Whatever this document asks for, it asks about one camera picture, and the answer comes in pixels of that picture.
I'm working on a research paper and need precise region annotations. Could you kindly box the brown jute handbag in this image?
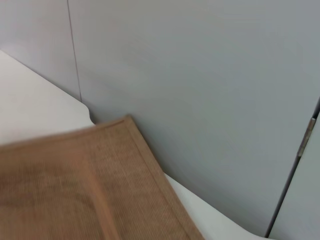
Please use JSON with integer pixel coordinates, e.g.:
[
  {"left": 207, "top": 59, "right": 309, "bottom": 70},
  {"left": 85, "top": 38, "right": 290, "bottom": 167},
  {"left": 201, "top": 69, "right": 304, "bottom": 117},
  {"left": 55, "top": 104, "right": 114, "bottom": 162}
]
[{"left": 0, "top": 114, "right": 206, "bottom": 240}]

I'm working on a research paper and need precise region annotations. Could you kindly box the metal panel hinge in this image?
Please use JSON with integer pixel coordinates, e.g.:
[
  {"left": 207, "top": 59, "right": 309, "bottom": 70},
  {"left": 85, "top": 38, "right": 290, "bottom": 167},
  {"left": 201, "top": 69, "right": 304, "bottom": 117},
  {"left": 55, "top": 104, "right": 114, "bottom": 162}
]
[{"left": 297, "top": 116, "right": 317, "bottom": 158}]

